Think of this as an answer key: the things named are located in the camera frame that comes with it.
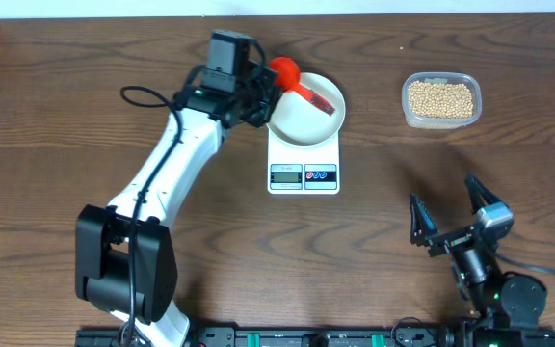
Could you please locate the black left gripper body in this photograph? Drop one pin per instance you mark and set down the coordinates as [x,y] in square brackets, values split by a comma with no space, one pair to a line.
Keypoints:
[255,94]

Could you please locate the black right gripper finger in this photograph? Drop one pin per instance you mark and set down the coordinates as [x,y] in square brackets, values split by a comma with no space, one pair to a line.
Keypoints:
[423,227]
[480,196]

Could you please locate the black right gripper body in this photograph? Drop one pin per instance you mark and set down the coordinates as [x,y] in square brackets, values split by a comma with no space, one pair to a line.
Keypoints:
[453,242]

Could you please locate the red plastic measuring scoop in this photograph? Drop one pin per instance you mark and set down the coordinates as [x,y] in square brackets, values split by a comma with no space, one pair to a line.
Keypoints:
[289,79]

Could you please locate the pile of dried soybeans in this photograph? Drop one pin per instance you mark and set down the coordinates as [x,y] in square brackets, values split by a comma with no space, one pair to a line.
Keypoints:
[440,101]

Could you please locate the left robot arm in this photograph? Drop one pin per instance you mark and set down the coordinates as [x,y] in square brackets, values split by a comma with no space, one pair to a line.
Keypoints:
[124,257]

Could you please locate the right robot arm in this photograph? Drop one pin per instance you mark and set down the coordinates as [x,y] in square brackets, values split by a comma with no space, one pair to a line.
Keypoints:
[509,304]

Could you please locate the white round bowl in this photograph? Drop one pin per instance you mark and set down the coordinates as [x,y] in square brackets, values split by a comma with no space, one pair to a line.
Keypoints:
[297,122]

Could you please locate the white digital kitchen scale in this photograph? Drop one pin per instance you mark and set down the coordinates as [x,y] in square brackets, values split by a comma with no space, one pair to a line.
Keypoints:
[303,170]

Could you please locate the clear plastic food container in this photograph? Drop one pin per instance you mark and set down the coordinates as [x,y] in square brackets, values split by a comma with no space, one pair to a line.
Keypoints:
[415,121]

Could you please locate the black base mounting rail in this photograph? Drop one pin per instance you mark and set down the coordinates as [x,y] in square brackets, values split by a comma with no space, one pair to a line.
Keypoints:
[402,335]

